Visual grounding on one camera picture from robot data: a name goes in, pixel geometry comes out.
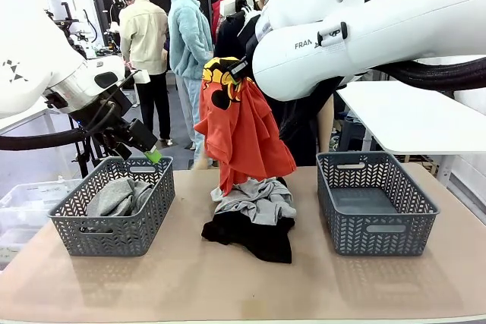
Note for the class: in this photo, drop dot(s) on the light grey garment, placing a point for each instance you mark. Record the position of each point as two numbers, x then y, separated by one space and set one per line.
266 206

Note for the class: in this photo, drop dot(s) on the black tripod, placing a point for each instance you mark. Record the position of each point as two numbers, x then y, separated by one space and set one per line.
85 153

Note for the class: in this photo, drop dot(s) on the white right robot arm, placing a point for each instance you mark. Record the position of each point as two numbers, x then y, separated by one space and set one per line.
379 16

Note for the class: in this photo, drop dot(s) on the grey plastic woven-pattern basket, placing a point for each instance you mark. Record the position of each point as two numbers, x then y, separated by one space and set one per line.
114 242
379 240

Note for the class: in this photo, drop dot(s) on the large clear plastic storage box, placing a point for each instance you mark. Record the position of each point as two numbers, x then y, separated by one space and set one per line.
23 210

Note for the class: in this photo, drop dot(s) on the mannequin in cream shirt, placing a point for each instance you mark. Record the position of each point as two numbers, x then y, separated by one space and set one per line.
144 32

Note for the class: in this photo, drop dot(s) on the person's left forearm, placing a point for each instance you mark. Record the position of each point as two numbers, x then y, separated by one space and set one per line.
326 126

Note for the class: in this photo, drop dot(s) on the mannequin in light blue fleece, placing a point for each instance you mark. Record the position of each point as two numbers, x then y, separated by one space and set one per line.
190 43

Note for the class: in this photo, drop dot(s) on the person in black t-shirt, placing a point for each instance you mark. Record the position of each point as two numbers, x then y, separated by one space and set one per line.
300 123

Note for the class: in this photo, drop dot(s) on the black garment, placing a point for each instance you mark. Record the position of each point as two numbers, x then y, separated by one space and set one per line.
247 240

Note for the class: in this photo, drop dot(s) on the white work table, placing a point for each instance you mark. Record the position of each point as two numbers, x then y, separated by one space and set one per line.
23 119

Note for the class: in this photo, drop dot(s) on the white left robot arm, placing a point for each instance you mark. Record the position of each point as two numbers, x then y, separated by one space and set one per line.
30 66

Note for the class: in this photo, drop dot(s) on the heather grey garment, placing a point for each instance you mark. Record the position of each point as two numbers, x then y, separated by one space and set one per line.
114 199

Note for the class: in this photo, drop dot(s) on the orange cartoon print t-shirt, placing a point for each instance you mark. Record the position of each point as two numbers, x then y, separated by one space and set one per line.
243 138

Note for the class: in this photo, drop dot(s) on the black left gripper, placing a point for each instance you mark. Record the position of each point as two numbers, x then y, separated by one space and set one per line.
112 126

